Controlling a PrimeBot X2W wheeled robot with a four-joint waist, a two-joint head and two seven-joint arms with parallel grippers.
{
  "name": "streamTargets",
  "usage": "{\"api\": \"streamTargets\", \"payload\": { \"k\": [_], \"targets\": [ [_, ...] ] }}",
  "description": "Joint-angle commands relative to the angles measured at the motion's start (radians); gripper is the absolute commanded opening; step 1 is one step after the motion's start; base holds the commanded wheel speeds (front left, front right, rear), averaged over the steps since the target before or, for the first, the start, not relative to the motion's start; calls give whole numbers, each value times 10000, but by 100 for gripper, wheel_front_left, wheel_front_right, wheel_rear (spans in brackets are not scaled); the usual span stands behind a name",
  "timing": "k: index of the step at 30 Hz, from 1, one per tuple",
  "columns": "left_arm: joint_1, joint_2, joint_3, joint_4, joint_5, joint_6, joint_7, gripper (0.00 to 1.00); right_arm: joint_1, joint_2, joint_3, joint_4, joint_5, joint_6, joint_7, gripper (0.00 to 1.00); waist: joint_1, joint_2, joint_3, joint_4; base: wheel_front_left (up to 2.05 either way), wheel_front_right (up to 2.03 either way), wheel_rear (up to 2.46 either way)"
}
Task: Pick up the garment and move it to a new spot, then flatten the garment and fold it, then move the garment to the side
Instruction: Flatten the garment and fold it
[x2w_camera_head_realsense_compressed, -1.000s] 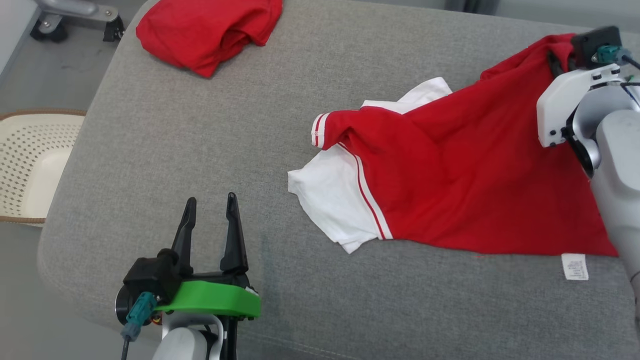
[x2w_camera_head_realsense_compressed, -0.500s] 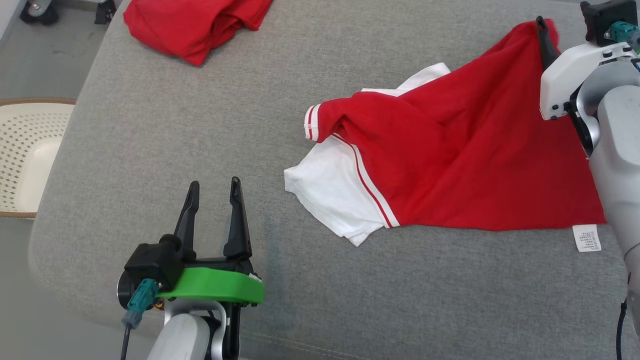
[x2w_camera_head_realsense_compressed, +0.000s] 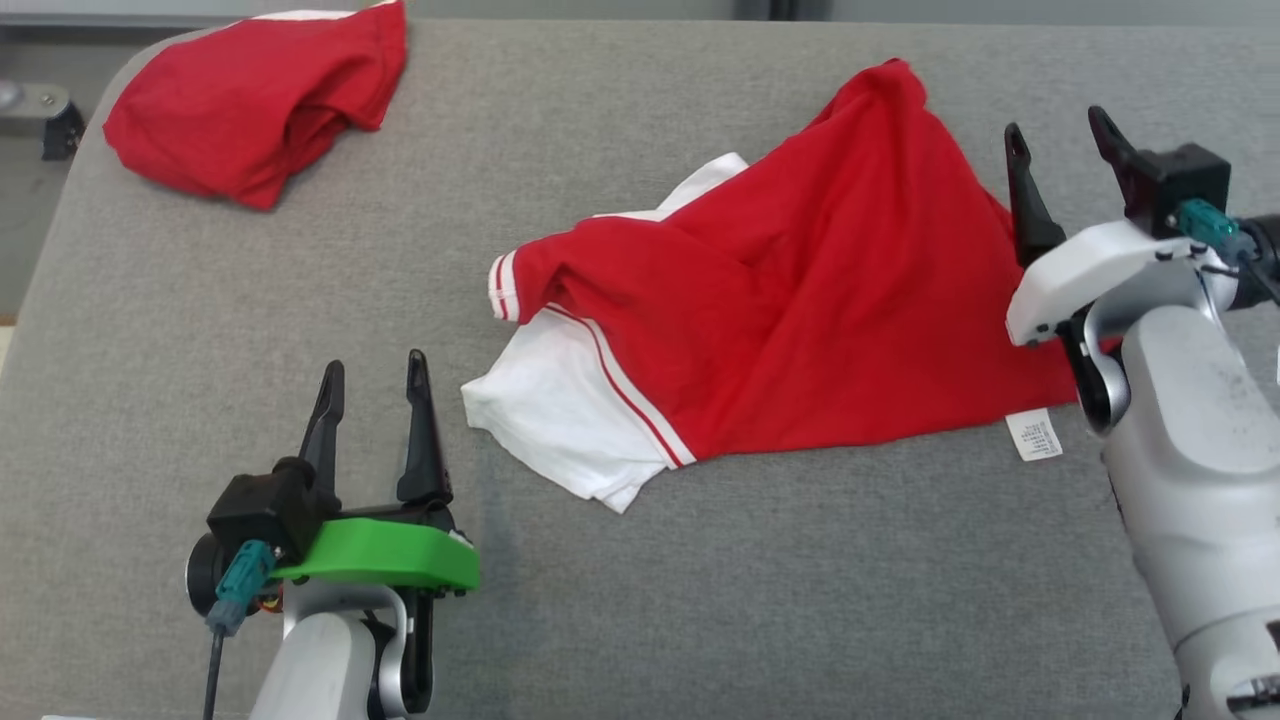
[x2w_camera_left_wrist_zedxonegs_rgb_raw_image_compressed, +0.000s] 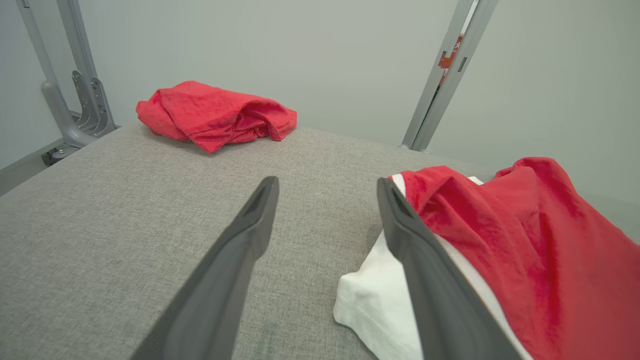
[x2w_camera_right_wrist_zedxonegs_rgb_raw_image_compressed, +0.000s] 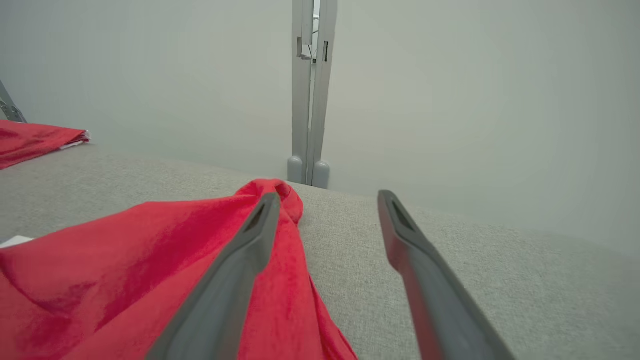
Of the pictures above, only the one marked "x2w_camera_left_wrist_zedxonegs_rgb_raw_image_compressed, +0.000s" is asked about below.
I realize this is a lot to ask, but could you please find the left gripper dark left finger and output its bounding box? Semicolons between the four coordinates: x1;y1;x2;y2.
130;175;281;360

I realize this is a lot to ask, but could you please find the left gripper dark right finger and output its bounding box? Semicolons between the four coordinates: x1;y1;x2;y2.
376;177;524;360

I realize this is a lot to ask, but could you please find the red basketball jersey number 23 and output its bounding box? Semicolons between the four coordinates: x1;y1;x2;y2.
333;157;640;360

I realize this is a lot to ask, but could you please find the red shorts white waistband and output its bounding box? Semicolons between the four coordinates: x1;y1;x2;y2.
136;80;298;154

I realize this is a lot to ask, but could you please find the grey partition post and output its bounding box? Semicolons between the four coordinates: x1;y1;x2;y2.
400;0;501;152
15;0;118;167

